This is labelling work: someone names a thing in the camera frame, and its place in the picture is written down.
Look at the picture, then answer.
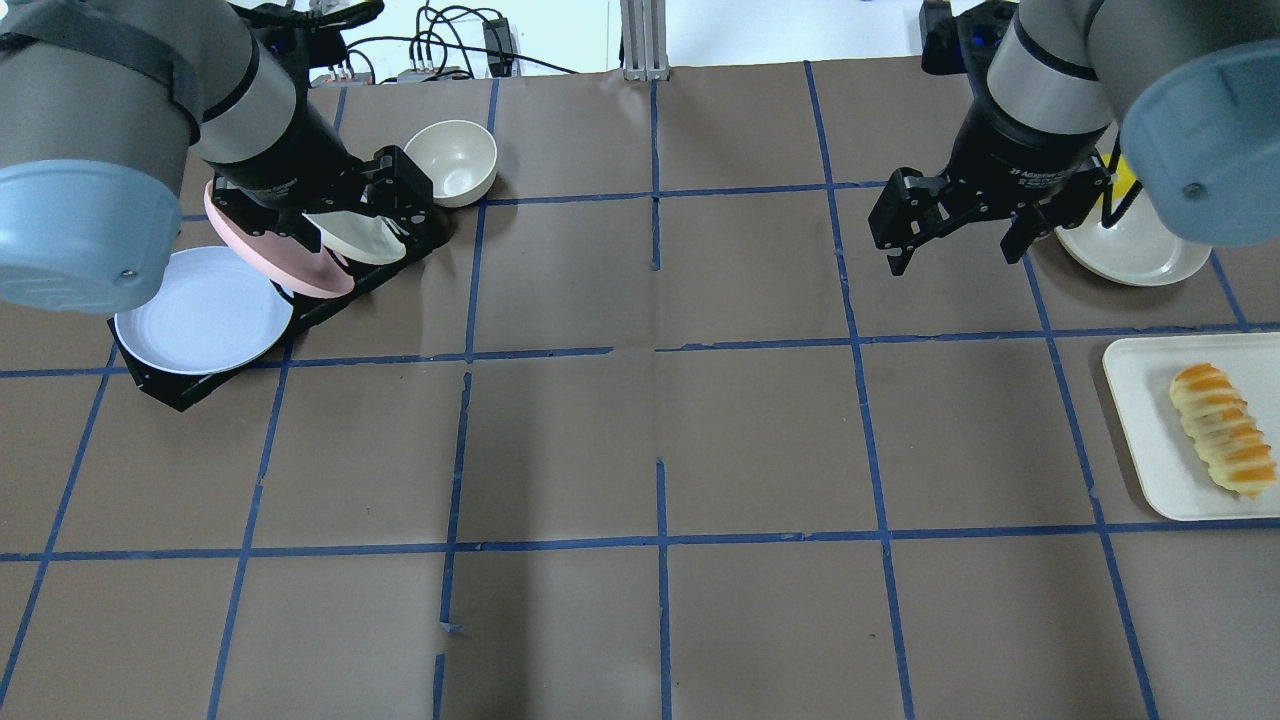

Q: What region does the white rectangular tray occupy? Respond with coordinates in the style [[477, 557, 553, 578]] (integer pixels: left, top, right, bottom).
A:
[[1102, 332, 1279, 521]]

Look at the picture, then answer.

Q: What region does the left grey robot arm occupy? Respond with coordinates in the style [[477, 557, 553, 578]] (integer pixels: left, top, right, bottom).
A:
[[1, 1, 454, 315]]

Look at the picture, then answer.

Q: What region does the blue plate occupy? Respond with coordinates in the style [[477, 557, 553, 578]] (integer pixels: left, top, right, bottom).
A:
[[113, 246, 293, 375]]

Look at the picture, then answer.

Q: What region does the striped bread loaf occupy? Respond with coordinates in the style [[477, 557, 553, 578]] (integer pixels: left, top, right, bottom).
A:
[[1167, 363, 1277, 498]]

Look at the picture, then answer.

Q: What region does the black power adapter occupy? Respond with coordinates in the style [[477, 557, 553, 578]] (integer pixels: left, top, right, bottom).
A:
[[483, 17, 517, 78]]

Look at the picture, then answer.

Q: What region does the black dish rack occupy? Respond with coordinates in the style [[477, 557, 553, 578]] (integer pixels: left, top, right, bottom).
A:
[[108, 146, 453, 413]]

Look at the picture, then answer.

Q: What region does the cream plate in rack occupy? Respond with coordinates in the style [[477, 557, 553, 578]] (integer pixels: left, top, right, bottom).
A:
[[303, 211, 407, 266]]

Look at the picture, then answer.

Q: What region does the cream bowl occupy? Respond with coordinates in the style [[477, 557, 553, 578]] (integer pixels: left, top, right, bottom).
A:
[[404, 119, 498, 209]]

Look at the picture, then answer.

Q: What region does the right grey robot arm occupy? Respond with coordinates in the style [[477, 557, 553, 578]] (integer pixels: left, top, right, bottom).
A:
[[868, 1, 1279, 275]]

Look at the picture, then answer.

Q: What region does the yellow lemon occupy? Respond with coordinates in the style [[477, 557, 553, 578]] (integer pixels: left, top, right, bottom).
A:
[[1098, 151, 1143, 229]]

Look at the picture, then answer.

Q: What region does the white round plate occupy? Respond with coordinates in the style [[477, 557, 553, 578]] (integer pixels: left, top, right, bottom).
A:
[[1056, 195, 1212, 287]]

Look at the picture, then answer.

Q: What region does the pink plate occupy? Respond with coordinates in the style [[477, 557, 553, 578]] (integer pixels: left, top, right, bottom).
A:
[[202, 181, 355, 299]]

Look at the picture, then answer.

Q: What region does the aluminium frame post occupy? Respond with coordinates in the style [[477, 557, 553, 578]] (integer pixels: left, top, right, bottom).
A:
[[620, 0, 671, 82]]

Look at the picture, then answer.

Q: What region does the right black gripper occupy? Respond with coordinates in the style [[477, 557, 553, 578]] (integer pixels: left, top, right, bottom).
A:
[[868, 110, 1110, 277]]

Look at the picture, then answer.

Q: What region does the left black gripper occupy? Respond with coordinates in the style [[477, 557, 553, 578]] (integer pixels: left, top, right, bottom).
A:
[[212, 120, 453, 251]]

